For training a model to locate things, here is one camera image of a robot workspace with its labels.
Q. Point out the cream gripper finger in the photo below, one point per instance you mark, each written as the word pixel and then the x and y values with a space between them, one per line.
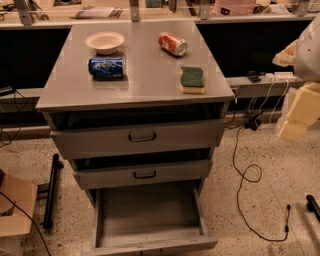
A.
pixel 287 56
pixel 300 110

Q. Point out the blue pepsi can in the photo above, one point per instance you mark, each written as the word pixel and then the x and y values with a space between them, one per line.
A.
pixel 106 68

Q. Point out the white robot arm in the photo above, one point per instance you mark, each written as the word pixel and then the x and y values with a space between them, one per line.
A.
pixel 307 58

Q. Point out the red soda can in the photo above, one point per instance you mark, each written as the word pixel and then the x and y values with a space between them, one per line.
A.
pixel 172 44

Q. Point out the grey metal drawer cabinet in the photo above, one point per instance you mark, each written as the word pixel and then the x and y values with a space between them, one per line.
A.
pixel 148 94

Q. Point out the grey open bottom drawer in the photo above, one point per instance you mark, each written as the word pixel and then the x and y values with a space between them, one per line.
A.
pixel 149 220

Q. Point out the grey middle drawer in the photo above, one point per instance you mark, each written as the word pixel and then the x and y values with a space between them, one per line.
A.
pixel 142 174

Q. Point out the grey top drawer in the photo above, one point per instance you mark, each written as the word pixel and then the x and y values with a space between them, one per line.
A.
pixel 138 139

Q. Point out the white power strip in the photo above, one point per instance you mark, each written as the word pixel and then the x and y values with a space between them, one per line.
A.
pixel 280 76

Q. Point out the black small device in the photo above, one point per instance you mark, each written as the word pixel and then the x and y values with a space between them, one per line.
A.
pixel 253 76

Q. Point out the black bar right floor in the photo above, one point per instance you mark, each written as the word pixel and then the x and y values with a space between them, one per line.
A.
pixel 312 206

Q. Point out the green yellow sponge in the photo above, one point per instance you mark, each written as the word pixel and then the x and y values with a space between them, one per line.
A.
pixel 191 80

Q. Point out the white paper bowl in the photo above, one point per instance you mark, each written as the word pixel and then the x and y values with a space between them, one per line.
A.
pixel 105 43

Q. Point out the magazine on shelf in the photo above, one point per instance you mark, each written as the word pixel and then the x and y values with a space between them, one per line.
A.
pixel 91 12

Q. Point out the black bar on floor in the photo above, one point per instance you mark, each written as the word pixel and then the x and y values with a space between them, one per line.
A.
pixel 57 165

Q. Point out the cardboard box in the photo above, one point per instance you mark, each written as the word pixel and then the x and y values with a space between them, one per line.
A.
pixel 17 203

